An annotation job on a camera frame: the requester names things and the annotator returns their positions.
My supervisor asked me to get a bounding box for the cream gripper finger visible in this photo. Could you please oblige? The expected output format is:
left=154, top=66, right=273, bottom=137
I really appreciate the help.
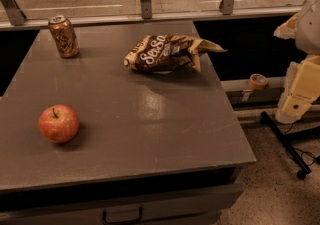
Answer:
left=281, top=54, right=320, bottom=119

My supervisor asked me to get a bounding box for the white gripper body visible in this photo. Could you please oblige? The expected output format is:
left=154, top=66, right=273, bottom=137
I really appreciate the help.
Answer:
left=275, top=60, right=320, bottom=125

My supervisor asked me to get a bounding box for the brown chip bag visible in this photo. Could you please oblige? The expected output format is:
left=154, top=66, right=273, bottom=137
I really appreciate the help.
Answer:
left=124, top=34, right=226, bottom=74

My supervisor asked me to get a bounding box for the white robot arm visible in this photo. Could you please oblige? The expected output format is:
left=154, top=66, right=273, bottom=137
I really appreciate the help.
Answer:
left=274, top=0, right=320, bottom=124

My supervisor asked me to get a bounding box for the red apple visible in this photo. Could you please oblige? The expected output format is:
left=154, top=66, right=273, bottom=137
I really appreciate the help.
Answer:
left=38, top=105, right=80, bottom=143

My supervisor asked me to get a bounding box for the orange tape roll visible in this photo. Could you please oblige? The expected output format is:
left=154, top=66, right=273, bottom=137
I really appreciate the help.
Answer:
left=249, top=73, right=268, bottom=90

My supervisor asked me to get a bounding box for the black stand leg with caster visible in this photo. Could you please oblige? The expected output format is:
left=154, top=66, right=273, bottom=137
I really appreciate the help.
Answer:
left=260, top=112, right=311, bottom=180

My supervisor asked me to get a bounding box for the grey cabinet drawer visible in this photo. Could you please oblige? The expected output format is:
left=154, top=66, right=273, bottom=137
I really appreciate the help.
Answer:
left=0, top=184, right=242, bottom=225

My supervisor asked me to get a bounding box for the orange soda can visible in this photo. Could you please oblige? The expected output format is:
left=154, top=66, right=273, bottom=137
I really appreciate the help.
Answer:
left=48, top=15, right=79, bottom=58

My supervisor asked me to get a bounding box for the black cable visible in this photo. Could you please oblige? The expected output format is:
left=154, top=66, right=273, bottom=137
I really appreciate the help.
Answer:
left=283, top=122, right=320, bottom=167

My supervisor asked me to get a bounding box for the black drawer handle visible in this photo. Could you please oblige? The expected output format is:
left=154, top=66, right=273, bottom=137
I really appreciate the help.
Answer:
left=101, top=207, right=143, bottom=225

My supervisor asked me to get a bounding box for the left metal railing post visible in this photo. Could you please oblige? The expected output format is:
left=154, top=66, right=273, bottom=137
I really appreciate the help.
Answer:
left=0, top=0, right=26, bottom=26

